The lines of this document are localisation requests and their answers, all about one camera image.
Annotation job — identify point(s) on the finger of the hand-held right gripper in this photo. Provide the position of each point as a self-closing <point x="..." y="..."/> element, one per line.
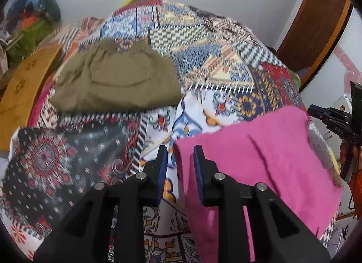
<point x="318" y="112"/>

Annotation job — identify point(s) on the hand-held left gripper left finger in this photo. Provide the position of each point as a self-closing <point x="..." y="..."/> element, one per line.
<point x="163" y="167"/>

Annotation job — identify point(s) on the grey fuzzy cloth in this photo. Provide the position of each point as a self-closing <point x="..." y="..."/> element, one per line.
<point x="319" y="150"/>

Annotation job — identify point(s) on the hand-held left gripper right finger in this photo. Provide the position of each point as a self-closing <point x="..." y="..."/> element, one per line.
<point x="198" y="172"/>

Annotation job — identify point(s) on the patchwork printed bed sheet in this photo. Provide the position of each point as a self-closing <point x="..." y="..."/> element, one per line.
<point x="215" y="62"/>

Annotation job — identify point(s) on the pile of clothes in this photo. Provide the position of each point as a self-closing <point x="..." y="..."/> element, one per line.
<point x="42" y="1"/>

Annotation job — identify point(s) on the person's right hand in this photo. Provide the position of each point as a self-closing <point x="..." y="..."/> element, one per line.
<point x="355" y="192"/>

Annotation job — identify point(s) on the light wooden board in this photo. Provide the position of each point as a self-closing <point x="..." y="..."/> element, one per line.
<point x="25" y="82"/>

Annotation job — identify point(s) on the pink pants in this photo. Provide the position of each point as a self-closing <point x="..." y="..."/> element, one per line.
<point x="254" y="161"/>

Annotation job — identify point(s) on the green fabric bag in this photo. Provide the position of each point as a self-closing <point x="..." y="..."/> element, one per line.
<point x="31" y="34"/>

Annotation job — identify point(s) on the olive green pants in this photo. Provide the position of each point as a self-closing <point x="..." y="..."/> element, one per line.
<point x="118" y="82"/>

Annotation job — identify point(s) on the wooden wardrobe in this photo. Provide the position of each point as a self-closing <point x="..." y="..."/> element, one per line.
<point x="314" y="25"/>

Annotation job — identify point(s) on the peach striped blanket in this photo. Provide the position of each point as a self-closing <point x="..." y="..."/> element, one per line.
<point x="87" y="27"/>

